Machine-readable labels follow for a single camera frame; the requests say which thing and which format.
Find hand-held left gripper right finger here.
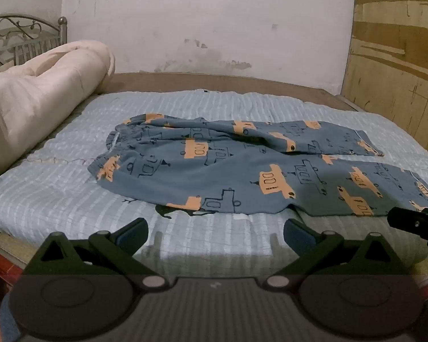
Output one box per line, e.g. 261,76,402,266
265,218,413,290

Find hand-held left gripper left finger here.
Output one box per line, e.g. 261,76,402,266
23,217,169,291

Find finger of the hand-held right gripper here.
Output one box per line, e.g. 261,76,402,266
387,207,428,249

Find blue pants with orange print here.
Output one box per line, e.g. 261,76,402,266
87,113,428,219

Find light blue bed quilt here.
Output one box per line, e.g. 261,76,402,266
0,90,428,275

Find scratched plywood board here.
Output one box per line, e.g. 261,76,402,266
342,0,428,159

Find rolled pink blanket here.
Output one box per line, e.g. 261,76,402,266
0,40,116,186

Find metal scrollwork headboard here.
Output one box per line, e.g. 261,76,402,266
0,14,69,71

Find brown wooden bed frame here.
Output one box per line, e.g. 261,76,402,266
0,72,366,268

